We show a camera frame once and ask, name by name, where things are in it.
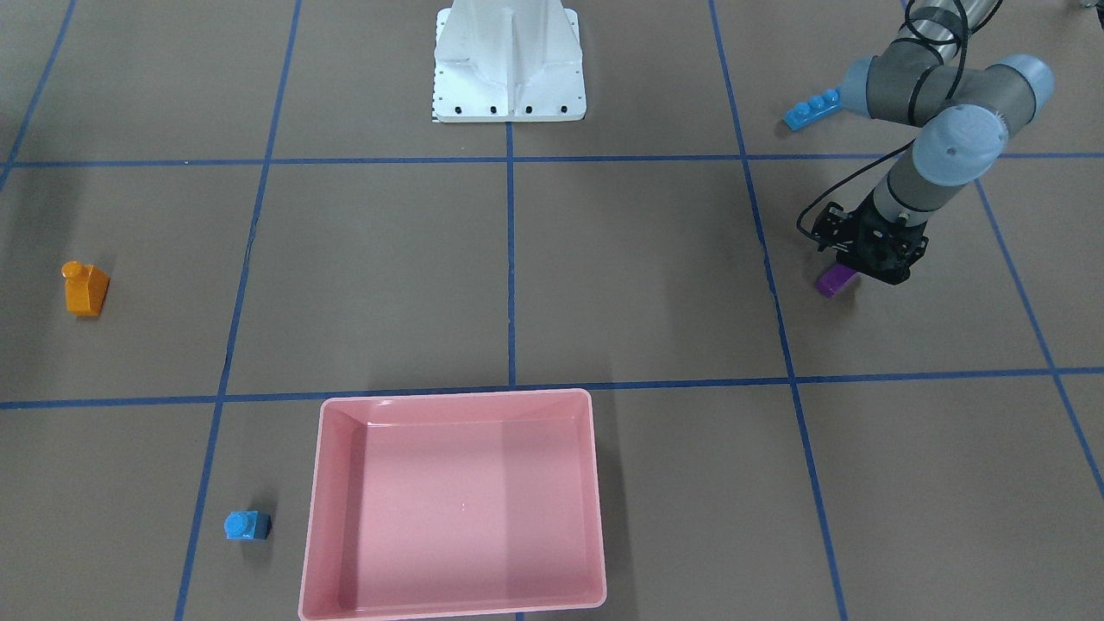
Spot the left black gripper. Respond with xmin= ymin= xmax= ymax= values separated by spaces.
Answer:
xmin=836 ymin=209 xmax=928 ymax=285

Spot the purple block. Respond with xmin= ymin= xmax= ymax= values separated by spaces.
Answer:
xmin=813 ymin=263 xmax=859 ymax=299

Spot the orange block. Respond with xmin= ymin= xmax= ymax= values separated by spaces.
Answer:
xmin=60 ymin=260 xmax=110 ymax=317

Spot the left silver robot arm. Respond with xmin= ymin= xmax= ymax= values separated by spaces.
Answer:
xmin=813 ymin=1 xmax=1057 ymax=285

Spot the pink plastic box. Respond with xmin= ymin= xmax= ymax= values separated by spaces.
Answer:
xmin=298 ymin=388 xmax=608 ymax=620

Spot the long blue block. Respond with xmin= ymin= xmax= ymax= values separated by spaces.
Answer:
xmin=781 ymin=88 xmax=843 ymax=131

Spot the small blue block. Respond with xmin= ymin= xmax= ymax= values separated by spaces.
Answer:
xmin=223 ymin=511 xmax=270 ymax=540

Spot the white pedestal column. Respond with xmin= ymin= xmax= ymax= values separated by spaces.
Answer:
xmin=431 ymin=1 xmax=587 ymax=123

